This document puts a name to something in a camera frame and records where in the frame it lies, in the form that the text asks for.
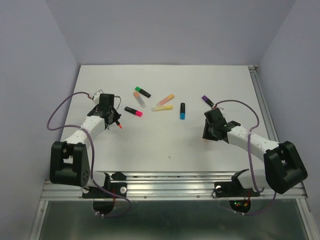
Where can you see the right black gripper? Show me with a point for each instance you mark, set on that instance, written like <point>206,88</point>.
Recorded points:
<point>206,134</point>

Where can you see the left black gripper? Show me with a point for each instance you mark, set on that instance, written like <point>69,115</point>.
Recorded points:
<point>116,116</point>

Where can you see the pink black highlighter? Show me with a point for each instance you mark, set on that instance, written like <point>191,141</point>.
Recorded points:
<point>133,111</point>

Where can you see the orange cap clear highlighter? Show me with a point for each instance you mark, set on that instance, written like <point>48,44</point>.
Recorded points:
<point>139,99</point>

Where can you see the green cap black highlighter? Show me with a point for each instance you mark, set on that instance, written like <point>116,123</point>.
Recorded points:
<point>143,92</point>

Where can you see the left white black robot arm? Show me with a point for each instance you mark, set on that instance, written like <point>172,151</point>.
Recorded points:
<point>69,160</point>

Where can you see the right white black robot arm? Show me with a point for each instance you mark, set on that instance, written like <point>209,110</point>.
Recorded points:
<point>282,169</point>

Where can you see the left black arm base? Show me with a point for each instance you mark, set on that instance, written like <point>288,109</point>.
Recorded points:
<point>110,186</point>

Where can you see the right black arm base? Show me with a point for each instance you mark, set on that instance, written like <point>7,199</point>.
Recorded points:
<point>234,189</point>

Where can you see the purple cap black highlighter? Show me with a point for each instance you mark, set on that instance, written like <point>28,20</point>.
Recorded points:
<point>207,101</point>

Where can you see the blue cap black highlighter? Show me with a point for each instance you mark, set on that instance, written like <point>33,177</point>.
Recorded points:
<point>182,113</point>

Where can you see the yellow clear highlighter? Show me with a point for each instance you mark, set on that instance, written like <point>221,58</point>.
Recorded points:
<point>162,108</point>

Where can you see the peach clear highlighter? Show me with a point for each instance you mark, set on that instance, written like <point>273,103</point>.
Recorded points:
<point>165,100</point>

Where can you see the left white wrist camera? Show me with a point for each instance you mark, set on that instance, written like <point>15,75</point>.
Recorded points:
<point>96,96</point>

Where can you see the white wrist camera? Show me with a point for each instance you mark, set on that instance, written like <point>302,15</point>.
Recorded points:
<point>221,109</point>
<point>96,96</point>

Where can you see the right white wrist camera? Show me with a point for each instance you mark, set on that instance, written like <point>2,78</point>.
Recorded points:
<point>221,109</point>

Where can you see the aluminium right side rail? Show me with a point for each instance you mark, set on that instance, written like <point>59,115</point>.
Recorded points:
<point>266,115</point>

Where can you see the aluminium front rail frame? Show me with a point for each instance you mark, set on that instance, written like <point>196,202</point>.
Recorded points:
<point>161,186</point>

